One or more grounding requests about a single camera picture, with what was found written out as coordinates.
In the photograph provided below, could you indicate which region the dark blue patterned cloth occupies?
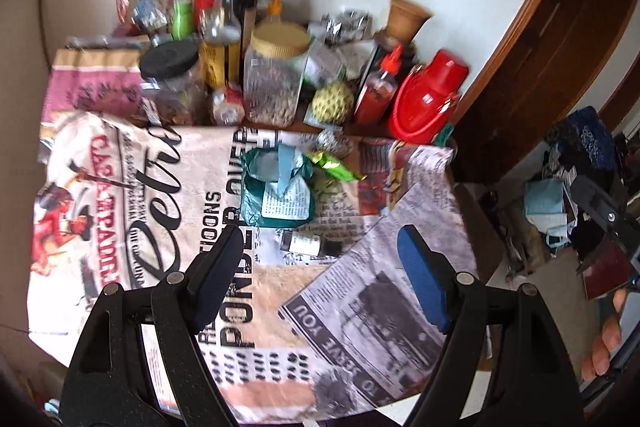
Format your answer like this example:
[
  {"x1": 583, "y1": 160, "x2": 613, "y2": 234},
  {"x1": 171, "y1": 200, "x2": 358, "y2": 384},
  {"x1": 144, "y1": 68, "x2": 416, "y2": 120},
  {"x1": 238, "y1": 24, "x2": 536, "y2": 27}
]
[{"x1": 544, "y1": 106, "x2": 617, "y2": 174}]

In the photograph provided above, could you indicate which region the red spray bottle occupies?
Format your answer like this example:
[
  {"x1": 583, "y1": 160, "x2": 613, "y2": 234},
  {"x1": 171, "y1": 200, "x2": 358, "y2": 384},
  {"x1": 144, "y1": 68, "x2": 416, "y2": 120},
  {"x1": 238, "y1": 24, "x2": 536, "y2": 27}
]
[{"x1": 354, "y1": 44, "x2": 402, "y2": 126}]

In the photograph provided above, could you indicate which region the aluminium foil ball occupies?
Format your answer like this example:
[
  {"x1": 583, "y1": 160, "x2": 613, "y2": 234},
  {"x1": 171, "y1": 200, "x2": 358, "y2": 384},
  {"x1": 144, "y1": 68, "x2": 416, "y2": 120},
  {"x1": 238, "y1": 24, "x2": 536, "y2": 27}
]
[{"x1": 316, "y1": 128, "x2": 354, "y2": 159}]

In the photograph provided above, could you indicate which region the right hand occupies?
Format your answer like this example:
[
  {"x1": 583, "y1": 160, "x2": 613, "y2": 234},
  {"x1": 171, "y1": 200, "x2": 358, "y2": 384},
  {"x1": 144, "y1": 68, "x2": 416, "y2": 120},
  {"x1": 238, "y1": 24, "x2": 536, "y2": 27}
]
[{"x1": 582, "y1": 288, "x2": 628, "y2": 383}]

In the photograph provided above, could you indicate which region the clay flower pot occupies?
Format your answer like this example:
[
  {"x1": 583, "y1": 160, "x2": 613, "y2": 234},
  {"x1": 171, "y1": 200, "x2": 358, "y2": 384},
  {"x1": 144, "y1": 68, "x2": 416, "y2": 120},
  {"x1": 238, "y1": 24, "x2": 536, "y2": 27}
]
[{"x1": 385, "y1": 0, "x2": 433, "y2": 44}]

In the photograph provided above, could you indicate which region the green plastic bottle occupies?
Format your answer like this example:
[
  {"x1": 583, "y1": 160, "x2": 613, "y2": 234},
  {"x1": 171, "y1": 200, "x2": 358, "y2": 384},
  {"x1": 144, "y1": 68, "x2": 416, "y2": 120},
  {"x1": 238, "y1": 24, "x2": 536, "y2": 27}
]
[{"x1": 171, "y1": 0, "x2": 194, "y2": 40}]

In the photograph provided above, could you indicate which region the yellow lid plastic jar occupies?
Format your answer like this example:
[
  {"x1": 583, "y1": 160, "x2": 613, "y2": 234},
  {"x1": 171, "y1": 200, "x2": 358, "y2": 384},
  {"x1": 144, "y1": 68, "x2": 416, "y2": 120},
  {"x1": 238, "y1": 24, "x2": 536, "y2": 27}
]
[{"x1": 243, "y1": 22, "x2": 311, "y2": 128}]

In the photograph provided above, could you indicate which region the small white black bottle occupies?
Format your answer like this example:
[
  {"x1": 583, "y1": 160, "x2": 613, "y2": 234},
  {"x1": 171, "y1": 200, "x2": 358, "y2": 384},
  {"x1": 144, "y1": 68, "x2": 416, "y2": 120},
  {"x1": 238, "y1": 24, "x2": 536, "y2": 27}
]
[{"x1": 280, "y1": 230, "x2": 343, "y2": 258}]

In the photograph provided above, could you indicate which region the teal wet wipes pack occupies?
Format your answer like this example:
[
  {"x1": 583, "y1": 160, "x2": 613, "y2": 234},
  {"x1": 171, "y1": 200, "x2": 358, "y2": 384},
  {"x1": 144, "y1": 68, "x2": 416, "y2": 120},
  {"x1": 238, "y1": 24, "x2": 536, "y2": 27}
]
[{"x1": 240, "y1": 143, "x2": 316, "y2": 229}]

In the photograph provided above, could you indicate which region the black lid plastic jar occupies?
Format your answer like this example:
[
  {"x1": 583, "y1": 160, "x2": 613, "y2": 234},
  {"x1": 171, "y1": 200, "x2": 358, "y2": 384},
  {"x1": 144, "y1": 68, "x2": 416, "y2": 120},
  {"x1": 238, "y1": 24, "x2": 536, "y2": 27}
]
[{"x1": 139, "y1": 40, "x2": 206, "y2": 127}]

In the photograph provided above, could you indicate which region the small red white packet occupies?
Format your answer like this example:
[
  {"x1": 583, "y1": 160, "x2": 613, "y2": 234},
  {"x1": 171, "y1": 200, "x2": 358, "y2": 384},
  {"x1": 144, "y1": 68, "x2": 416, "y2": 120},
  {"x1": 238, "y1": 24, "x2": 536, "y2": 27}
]
[{"x1": 212, "y1": 87, "x2": 245, "y2": 127}]

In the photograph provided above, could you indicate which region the red thermos jug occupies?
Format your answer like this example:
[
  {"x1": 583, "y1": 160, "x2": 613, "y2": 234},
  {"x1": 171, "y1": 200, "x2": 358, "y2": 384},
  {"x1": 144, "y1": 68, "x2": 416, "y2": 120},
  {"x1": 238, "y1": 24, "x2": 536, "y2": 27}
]
[{"x1": 387, "y1": 49, "x2": 469, "y2": 144}]

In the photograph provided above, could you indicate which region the newspaper print tablecloth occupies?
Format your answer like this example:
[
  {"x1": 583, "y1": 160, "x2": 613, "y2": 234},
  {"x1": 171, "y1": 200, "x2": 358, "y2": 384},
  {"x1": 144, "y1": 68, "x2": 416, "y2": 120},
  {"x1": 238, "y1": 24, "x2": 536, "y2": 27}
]
[{"x1": 27, "y1": 112, "x2": 477, "y2": 426}]

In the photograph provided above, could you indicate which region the brown wooden door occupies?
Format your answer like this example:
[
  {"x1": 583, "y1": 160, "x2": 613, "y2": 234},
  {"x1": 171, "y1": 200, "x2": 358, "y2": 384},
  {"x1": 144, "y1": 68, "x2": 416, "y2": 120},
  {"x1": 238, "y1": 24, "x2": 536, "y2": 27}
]
[{"x1": 452, "y1": 0, "x2": 634, "y2": 185}]

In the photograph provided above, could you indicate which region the clear yellow label bottle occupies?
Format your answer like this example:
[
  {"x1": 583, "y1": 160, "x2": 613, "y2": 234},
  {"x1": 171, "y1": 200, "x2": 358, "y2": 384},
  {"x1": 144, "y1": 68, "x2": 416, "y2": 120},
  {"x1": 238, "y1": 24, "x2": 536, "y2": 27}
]
[{"x1": 201, "y1": 0, "x2": 242, "y2": 91}]

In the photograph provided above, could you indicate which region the green yellow snack wrapper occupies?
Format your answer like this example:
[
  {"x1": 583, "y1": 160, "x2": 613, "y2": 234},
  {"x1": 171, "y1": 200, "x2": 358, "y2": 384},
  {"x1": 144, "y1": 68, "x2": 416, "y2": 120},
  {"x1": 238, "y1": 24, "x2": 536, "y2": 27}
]
[{"x1": 306, "y1": 150, "x2": 366, "y2": 182}]

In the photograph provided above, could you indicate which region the white green paper box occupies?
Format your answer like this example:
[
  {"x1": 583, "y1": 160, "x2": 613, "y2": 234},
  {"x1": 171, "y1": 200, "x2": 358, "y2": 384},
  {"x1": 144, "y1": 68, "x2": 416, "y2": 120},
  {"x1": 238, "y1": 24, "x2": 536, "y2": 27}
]
[{"x1": 303, "y1": 39, "x2": 346, "y2": 89}]

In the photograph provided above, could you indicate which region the light blue plastic bag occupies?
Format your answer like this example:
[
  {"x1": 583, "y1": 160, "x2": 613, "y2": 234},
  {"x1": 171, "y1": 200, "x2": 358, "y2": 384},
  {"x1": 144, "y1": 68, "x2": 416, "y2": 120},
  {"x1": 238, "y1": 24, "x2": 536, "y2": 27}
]
[{"x1": 524, "y1": 178, "x2": 573, "y2": 249}]

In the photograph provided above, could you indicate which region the green custard apple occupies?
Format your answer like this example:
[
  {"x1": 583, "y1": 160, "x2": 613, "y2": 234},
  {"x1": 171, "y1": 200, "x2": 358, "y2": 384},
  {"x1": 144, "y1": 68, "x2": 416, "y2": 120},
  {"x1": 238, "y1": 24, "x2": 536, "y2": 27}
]
[{"x1": 311, "y1": 80, "x2": 354, "y2": 124}]

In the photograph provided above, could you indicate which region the pink paper bag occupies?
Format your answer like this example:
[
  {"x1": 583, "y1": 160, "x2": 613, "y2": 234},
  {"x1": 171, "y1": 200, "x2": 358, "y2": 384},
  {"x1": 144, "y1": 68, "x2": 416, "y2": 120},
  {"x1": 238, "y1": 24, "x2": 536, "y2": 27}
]
[{"x1": 40, "y1": 49, "x2": 142, "y2": 124}]

